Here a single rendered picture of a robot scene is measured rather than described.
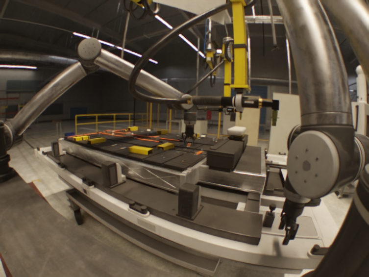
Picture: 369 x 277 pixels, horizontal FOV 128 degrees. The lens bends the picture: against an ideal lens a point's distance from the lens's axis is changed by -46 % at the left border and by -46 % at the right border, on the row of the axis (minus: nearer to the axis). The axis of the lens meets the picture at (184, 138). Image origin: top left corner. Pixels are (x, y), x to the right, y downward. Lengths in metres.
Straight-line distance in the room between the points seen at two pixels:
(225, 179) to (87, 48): 1.09
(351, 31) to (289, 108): 5.04
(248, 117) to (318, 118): 5.22
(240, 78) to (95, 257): 0.84
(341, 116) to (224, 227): 0.54
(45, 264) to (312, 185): 0.62
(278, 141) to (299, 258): 4.95
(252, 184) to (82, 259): 0.83
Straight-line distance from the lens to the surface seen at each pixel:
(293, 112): 5.49
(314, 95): 0.28
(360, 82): 3.51
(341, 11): 0.56
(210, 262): 1.17
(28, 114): 1.33
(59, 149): 1.71
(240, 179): 0.92
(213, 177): 0.95
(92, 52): 1.04
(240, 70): 0.76
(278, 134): 5.43
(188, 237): 0.67
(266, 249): 0.67
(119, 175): 0.96
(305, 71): 0.30
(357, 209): 0.19
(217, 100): 0.77
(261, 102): 0.72
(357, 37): 0.51
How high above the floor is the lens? 1.29
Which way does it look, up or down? 9 degrees down
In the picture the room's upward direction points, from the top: 3 degrees clockwise
